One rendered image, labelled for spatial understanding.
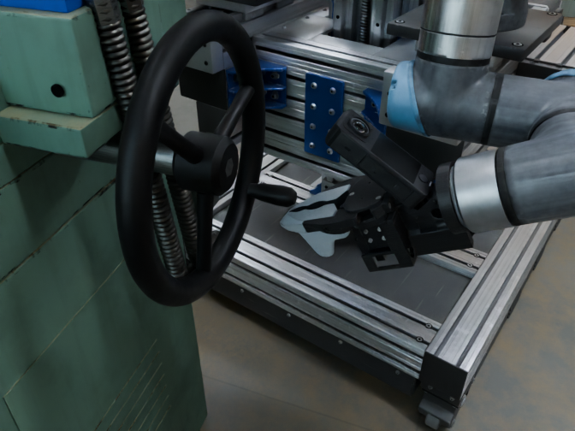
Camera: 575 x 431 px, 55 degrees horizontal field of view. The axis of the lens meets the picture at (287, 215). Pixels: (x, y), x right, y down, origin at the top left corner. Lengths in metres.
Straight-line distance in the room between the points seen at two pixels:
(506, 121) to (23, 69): 0.46
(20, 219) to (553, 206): 0.51
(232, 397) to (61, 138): 0.93
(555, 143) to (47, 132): 0.44
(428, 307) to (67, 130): 0.94
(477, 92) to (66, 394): 0.60
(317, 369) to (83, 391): 0.71
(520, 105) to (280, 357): 0.98
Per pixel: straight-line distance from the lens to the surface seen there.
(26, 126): 0.56
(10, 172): 0.60
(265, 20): 1.22
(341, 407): 1.33
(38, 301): 0.68
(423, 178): 0.56
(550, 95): 0.60
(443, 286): 1.34
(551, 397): 1.48
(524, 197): 0.52
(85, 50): 0.52
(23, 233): 0.63
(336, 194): 0.62
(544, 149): 0.52
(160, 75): 0.44
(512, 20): 0.97
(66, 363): 0.76
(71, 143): 0.53
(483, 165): 0.53
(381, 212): 0.56
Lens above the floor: 1.09
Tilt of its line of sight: 36 degrees down
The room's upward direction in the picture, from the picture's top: straight up
